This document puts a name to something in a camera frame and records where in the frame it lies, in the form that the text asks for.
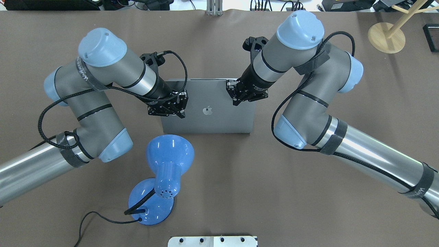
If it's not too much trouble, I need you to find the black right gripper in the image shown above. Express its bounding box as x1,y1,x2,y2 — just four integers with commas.
226,64,269,106

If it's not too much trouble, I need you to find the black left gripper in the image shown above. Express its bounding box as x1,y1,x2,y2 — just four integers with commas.
147,78,188,119

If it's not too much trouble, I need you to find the grey laptop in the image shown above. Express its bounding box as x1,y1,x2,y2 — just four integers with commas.
161,78,257,134

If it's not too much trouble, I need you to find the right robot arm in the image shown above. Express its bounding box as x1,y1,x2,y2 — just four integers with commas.
226,10,438,218

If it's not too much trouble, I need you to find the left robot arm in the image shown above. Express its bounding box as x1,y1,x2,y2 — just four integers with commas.
0,28,188,206

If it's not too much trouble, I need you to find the blue desk lamp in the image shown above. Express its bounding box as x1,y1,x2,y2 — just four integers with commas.
124,134,194,225

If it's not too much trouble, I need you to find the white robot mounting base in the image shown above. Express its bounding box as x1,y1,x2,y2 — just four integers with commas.
167,236,259,247

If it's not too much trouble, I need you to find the wooden stand with round base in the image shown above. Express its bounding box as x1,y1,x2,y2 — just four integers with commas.
367,0,438,54

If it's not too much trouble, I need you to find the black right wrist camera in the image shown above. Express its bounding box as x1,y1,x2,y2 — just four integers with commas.
242,36,269,55

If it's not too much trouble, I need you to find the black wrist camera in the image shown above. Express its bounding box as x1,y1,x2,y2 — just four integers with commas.
242,36,269,55
140,52,166,69

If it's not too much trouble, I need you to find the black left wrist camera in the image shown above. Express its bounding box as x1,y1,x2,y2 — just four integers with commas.
140,52,166,69

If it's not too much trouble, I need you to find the black lamp power cable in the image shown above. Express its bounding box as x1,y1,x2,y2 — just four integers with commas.
74,211,143,247

